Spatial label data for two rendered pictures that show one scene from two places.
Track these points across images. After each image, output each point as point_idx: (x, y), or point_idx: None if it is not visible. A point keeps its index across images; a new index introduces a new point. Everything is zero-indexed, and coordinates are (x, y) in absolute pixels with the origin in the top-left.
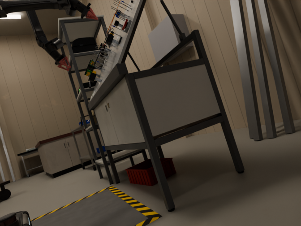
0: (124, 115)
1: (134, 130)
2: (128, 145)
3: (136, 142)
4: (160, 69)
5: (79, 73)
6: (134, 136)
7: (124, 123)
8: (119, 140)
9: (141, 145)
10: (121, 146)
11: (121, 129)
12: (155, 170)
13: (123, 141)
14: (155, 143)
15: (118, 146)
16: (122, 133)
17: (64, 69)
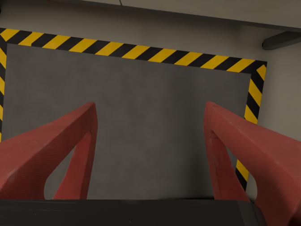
0: (278, 0)
1: (293, 18)
2: (201, 17)
3: (271, 24)
4: None
5: None
6: (273, 20)
7: (239, 3)
8: (134, 3)
9: (294, 29)
10: (139, 9)
11: (194, 2)
12: (296, 41)
13: (171, 9)
14: None
15: (100, 4)
16: (184, 4)
17: (90, 175)
